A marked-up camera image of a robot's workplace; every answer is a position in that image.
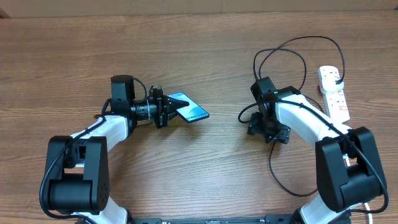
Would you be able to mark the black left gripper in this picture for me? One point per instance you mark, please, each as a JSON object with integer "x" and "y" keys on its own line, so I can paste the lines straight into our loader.
{"x": 163, "y": 107}

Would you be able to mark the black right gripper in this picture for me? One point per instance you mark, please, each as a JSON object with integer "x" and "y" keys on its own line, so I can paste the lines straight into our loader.
{"x": 256, "y": 127}

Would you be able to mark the blue screen smartphone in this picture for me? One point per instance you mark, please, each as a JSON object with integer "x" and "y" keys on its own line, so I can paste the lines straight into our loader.
{"x": 191, "y": 113}

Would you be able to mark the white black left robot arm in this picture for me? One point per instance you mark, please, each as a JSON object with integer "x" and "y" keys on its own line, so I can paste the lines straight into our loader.
{"x": 76, "y": 177}

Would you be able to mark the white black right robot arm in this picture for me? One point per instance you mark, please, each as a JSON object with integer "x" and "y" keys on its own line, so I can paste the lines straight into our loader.
{"x": 349, "y": 174}

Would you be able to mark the white charger adapter plug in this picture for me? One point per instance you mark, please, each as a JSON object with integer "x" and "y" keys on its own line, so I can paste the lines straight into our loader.
{"x": 331, "y": 85}

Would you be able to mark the white power strip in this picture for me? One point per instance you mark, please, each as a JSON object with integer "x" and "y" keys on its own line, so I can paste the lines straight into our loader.
{"x": 335, "y": 103}

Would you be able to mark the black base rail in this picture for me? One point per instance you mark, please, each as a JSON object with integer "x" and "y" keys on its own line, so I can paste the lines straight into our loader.
{"x": 217, "y": 221}

